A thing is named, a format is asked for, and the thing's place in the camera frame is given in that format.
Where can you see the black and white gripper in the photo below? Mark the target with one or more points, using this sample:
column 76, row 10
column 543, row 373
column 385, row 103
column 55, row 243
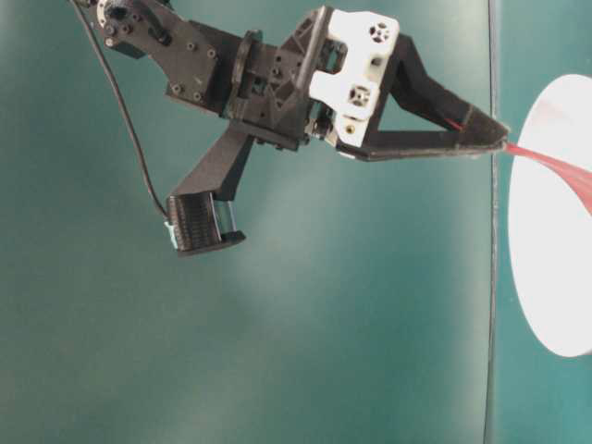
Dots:
column 339, row 59

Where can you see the white round bowl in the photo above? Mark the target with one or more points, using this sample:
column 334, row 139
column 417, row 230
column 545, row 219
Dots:
column 549, row 229

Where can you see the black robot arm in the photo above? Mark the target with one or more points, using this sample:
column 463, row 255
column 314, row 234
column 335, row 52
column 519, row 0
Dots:
column 198, row 60

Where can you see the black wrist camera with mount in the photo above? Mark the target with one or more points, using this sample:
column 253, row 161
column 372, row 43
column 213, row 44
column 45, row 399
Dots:
column 199, row 212

